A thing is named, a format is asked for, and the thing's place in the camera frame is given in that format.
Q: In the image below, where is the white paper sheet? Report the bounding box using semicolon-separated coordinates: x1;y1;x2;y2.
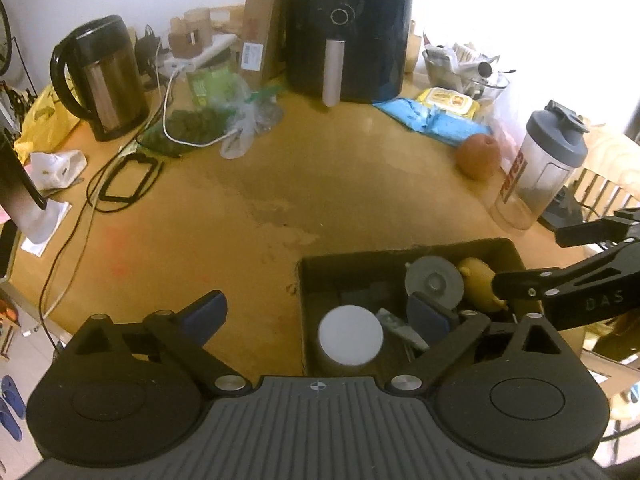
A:
20;200;74;257

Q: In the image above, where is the silver wrapper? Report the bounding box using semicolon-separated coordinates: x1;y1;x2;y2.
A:
375;307;431;351

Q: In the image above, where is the white plastic bottle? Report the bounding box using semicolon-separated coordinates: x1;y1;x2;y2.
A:
317;305;385;376

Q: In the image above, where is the blue slipper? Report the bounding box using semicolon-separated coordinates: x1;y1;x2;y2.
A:
0;402;23;443
0;375;27;419

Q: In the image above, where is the silver monitor stand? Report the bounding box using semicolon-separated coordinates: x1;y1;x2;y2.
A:
0;127;56;241

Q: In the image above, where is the black rectangular frame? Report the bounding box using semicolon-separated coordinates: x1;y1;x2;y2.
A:
97;155;164;206

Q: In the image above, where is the yellow wipes pack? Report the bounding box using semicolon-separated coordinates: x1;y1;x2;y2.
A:
417;87;481;122

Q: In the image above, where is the yellow plastic bag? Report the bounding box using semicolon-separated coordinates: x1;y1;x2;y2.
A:
15;85;81;161

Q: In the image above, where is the steel electric kettle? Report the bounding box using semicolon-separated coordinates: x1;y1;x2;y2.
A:
50;15;151;143

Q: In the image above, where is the shaker bottle with grey lid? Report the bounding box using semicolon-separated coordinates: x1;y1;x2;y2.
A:
495;100;589;231

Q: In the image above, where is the black air fryer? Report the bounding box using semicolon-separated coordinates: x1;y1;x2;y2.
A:
284;0;415;106

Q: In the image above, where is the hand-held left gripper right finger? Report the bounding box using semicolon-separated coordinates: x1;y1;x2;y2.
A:
385;294;571;393

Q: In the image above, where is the grey cylinder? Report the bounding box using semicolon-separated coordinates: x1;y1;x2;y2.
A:
405;256;463;309

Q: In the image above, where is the bag of green pieces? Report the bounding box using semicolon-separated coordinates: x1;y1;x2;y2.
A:
137;107;232;158

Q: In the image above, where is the small clear plastic bag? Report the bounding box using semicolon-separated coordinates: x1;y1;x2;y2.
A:
220;87;284;161

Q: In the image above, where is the orange fruit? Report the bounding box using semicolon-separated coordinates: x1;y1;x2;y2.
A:
454;132;501;181

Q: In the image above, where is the white paper bag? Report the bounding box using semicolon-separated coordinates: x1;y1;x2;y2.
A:
30;150;88;194

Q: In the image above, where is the bicycle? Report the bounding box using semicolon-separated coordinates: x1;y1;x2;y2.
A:
0;0;16;78

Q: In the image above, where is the tall cardboard box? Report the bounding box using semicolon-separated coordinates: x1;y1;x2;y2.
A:
240;0;287;88

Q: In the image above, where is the blue packet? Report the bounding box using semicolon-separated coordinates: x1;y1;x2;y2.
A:
372;97;496;149

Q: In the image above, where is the wooden chair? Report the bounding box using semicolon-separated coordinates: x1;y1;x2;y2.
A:
565;125;640;221

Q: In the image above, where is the black cable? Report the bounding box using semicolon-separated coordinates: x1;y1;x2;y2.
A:
37;160;126;351

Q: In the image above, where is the black power adapter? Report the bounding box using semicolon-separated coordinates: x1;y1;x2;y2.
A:
135;25;162;86

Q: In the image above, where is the glass bowl with utensils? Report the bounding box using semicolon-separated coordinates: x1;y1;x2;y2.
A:
422;42;511;101

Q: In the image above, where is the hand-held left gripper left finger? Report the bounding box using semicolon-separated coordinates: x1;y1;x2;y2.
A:
70;290;251;393

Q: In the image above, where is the white power strip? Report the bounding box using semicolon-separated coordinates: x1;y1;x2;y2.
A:
165;35;238;77

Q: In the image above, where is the yellow plush toy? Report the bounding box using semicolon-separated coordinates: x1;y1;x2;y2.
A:
457;257;511;313

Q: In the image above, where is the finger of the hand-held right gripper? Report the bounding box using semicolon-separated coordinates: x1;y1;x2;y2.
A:
492;240;640;331
556;207;640;248

